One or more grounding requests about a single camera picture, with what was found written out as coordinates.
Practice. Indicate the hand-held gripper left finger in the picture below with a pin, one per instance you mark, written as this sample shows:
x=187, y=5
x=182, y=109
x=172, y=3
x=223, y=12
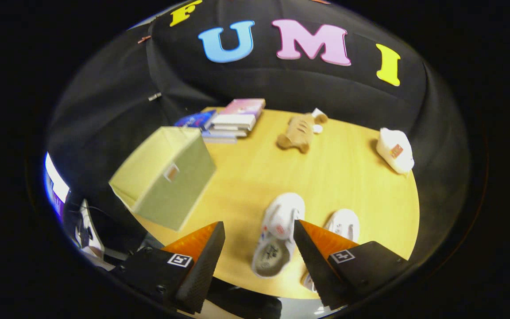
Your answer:
x=204, y=266

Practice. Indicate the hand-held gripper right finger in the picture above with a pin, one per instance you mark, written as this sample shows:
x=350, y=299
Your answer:
x=312, y=266

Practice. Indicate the white shoe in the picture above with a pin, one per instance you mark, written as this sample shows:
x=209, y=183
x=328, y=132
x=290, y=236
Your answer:
x=345, y=223
x=277, y=239

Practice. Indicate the pale green storage box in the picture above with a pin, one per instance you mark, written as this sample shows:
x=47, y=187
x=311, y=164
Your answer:
x=166, y=190

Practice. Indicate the white device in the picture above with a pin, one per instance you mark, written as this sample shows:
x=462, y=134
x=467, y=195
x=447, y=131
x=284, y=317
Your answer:
x=87, y=230

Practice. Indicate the thin grey book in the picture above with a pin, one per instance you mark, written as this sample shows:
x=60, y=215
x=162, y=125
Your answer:
x=219, y=138

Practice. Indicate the brown plush toy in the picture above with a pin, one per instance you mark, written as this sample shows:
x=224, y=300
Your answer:
x=299, y=133

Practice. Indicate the white plush toy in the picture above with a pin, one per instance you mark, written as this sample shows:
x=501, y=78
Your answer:
x=394, y=150

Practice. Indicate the blue cover book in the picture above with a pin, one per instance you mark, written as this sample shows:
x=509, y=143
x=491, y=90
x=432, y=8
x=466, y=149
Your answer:
x=195, y=119

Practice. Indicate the white edged book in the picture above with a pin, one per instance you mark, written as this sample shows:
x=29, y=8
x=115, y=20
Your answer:
x=233, y=122

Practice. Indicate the pink cover book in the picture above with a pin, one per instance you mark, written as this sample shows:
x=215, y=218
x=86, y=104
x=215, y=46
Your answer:
x=244, y=107

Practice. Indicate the computer monitor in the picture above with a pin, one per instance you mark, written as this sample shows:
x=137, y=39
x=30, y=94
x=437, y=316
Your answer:
x=56, y=186

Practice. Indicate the silver clip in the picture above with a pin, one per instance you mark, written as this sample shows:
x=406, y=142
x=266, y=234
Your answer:
x=154, y=96

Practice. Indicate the red clip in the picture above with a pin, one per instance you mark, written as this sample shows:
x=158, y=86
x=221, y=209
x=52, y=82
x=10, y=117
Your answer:
x=144, y=39

